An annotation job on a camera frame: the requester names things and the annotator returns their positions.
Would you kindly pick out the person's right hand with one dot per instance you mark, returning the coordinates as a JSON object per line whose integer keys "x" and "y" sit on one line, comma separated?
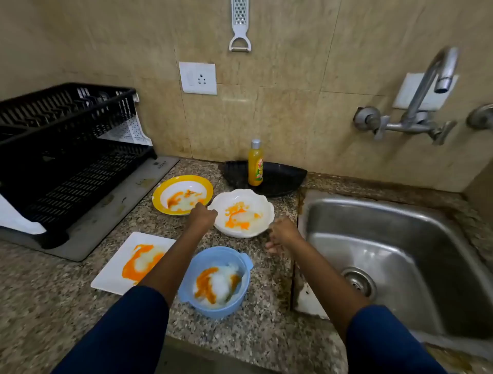
{"x": 285, "y": 235}

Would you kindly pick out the person's left hand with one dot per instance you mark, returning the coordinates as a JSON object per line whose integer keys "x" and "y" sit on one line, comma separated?
{"x": 202, "y": 217}

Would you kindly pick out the white scalloped bowl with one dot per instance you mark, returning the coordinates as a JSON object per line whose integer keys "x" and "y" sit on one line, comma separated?
{"x": 252, "y": 210}

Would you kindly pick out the yellow rimmed plate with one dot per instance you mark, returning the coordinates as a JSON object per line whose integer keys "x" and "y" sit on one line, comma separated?
{"x": 161, "y": 192}

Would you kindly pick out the blue plastic bowl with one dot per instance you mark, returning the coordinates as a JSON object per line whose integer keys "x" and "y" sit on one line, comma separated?
{"x": 215, "y": 304}

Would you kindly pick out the white rectangular plate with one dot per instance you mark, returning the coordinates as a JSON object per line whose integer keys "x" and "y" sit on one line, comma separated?
{"x": 115, "y": 269}

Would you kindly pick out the black dish drying rack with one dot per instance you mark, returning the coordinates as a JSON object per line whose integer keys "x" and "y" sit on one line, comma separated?
{"x": 69, "y": 162}

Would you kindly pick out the person's left forearm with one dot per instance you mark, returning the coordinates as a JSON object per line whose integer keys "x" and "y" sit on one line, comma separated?
{"x": 146, "y": 308}

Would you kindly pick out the person's right forearm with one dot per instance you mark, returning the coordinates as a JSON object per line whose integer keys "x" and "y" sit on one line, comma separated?
{"x": 346, "y": 308}

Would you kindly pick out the yellow dish soap bottle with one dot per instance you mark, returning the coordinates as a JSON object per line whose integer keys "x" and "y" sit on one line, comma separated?
{"x": 255, "y": 165}

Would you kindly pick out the black leaf-shaped tray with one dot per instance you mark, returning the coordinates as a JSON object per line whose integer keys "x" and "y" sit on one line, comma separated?
{"x": 283, "y": 179}

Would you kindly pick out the grey drying mat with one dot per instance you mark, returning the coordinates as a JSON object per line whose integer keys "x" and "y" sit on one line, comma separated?
{"x": 115, "y": 208}

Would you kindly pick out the steel sink drain strainer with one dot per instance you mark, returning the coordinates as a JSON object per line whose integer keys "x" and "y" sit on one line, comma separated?
{"x": 359, "y": 283}

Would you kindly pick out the stainless steel sink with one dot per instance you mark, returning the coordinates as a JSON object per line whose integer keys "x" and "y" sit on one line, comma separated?
{"x": 404, "y": 246}

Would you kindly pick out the white power socket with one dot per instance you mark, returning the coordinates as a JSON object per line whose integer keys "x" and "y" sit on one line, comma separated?
{"x": 198, "y": 79}

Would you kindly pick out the white hanging peeler grater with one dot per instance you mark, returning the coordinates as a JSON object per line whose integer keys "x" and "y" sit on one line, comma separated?
{"x": 240, "y": 19}

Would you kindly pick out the steel wall faucet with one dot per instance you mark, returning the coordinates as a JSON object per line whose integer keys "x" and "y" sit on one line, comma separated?
{"x": 418, "y": 102}

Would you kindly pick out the white switch plate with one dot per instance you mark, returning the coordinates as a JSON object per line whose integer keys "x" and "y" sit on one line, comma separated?
{"x": 408, "y": 92}

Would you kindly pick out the steel wall valve knob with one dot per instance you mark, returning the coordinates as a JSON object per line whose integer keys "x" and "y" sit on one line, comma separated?
{"x": 481, "y": 117}

